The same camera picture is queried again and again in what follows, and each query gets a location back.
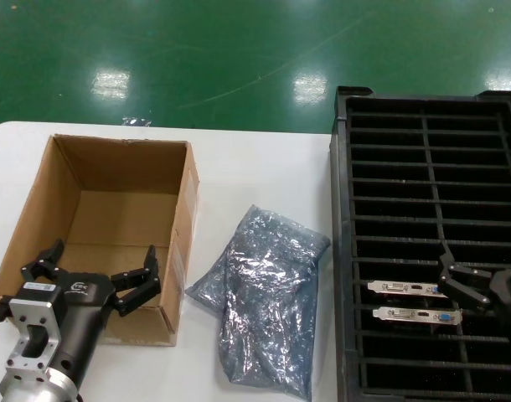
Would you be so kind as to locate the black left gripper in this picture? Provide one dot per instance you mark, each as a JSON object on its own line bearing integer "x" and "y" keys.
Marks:
{"x": 88, "y": 310}

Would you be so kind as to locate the graphics card with metal bracket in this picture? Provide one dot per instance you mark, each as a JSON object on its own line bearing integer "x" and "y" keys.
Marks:
{"x": 389, "y": 288}
{"x": 406, "y": 315}

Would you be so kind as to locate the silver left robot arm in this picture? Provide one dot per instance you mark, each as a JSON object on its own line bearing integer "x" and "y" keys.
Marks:
{"x": 25, "y": 389}

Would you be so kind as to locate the brown cardboard box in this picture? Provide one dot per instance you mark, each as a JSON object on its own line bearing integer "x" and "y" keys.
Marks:
{"x": 125, "y": 167}

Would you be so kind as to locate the black slotted plastic container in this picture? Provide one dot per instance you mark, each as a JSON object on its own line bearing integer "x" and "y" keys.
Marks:
{"x": 342, "y": 167}

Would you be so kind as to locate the clear plastic scrap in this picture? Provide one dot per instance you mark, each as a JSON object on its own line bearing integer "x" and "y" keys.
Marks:
{"x": 136, "y": 122}

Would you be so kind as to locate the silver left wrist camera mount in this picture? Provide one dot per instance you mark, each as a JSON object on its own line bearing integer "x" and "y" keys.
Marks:
{"x": 29, "y": 335}

